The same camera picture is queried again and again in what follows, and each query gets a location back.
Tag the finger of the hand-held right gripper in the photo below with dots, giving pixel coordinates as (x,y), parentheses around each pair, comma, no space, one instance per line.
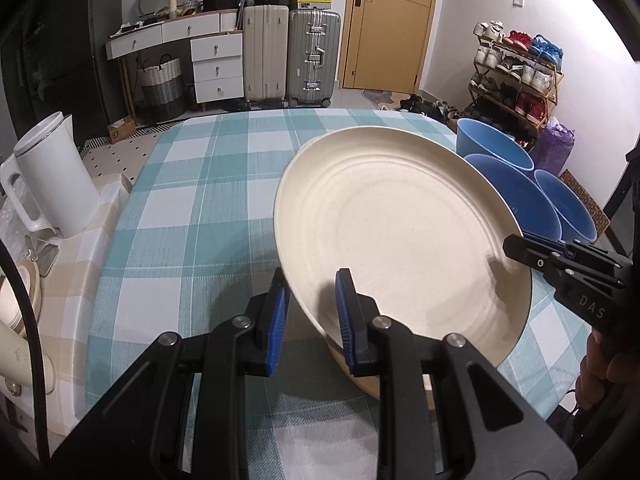
(525,255)
(595,255)

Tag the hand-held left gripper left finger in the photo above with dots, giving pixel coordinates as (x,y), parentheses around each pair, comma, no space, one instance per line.
(277,320)

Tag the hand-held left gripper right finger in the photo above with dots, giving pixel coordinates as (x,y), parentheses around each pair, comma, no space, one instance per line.
(345,320)

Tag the blue bowl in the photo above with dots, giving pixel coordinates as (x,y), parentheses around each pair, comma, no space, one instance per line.
(570,210)
(520,200)
(487,142)

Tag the cream ridged plate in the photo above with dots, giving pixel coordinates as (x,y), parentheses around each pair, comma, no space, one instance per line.
(357,384)
(400,220)

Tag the person's right hand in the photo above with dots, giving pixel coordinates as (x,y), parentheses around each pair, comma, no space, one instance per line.
(592,375)

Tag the brown patterned cardboard box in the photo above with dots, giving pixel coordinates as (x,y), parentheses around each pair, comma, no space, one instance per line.
(585,205)

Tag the purple bag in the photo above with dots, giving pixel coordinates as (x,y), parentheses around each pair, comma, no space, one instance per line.
(555,145)

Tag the teal checked tablecloth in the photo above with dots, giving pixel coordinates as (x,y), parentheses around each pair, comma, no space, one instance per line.
(200,220)

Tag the wooden shoe rack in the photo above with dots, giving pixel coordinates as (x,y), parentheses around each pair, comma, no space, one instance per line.
(552,82)

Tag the group of loose shoes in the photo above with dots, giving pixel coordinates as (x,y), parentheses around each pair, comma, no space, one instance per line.
(425,106)

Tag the group of shelved shoes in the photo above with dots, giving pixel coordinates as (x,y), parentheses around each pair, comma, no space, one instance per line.
(520,75)

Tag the beige checked cloth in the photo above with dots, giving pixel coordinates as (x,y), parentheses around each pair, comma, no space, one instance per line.
(75,285)

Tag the grey doormat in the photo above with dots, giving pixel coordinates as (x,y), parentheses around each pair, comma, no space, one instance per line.
(380,97)

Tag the dotted beige rug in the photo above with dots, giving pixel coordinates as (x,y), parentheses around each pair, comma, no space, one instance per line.
(125,150)

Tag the grey metal stand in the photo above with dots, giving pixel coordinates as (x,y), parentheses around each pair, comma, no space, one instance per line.
(45,257)

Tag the small cardboard box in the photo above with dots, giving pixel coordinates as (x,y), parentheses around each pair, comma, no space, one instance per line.
(121,130)

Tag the woven laundry basket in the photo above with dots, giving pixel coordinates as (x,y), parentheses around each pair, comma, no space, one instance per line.
(162,87)

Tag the white dressing table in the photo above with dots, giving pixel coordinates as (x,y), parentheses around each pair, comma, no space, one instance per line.
(217,65)

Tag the white electric kettle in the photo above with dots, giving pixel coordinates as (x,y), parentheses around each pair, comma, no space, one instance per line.
(55,180)

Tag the cream round container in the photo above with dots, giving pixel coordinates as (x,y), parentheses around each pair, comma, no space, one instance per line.
(15,305)

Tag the beige suitcase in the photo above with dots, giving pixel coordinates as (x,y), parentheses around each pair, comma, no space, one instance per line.
(265,55)

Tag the wooden door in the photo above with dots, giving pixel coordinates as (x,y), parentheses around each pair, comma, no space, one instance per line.
(390,25)

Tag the silver suitcase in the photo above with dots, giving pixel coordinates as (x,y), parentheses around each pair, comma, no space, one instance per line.
(312,55)

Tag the yellow black shoebox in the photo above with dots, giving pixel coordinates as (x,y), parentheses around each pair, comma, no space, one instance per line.
(312,0)

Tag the white bottle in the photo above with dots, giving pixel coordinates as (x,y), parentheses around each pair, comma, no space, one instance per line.
(173,5)

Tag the black refrigerator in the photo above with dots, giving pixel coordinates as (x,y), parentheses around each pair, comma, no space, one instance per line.
(65,50)

